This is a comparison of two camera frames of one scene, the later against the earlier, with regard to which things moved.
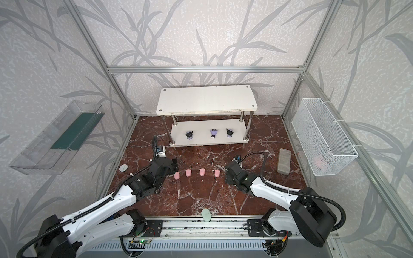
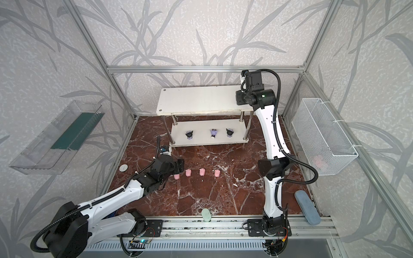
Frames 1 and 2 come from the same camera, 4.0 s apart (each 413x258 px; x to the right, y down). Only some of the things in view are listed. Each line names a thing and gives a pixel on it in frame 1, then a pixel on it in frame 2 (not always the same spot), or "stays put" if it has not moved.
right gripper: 228,179 to 237,98
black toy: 189,135 stays put
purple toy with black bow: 213,133 stays put
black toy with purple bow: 229,133 stays put
